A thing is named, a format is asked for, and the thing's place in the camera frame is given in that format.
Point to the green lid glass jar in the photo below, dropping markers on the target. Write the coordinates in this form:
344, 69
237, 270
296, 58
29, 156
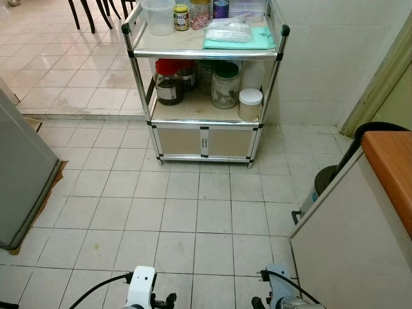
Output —
226, 87

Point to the black round bin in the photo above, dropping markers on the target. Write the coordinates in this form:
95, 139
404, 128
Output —
386, 127

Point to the jar with pink contents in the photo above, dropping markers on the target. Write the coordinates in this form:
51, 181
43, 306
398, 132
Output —
200, 16

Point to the dark wooden chair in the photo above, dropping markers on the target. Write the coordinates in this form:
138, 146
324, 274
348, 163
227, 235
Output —
116, 8
85, 14

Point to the grey pedal trash can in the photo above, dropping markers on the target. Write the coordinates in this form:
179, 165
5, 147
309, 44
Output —
322, 181

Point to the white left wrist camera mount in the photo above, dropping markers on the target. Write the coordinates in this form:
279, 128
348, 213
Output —
141, 286

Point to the purple can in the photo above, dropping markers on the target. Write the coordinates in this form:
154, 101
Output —
221, 9

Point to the clear lidded plastic box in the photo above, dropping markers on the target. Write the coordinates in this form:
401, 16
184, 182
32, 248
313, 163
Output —
248, 9

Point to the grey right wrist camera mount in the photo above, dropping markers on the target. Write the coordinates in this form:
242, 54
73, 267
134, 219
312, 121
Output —
278, 283

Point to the red lid dark jar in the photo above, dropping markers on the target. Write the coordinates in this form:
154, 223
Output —
168, 84

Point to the plain glass jar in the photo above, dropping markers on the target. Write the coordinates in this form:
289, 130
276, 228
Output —
205, 77

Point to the small dark glass jar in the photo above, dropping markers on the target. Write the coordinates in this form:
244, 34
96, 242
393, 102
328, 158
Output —
188, 76

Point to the metal storage cart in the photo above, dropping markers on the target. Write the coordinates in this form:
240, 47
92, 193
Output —
206, 56

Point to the beige door frame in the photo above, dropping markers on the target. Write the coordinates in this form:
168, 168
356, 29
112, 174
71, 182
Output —
380, 84

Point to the clear plastic tub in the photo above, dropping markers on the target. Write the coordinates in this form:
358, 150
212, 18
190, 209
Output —
158, 18

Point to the white plastic container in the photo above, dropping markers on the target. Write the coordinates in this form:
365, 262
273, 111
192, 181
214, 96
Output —
254, 74

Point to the yellow label jar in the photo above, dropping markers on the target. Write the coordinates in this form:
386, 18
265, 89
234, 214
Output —
181, 19

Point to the clear plastic bag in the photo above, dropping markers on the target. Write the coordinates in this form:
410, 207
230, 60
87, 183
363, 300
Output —
228, 31

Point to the white lid beige jar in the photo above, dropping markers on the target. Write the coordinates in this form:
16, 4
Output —
250, 104

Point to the green mat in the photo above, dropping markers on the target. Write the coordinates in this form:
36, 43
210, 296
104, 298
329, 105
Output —
261, 40

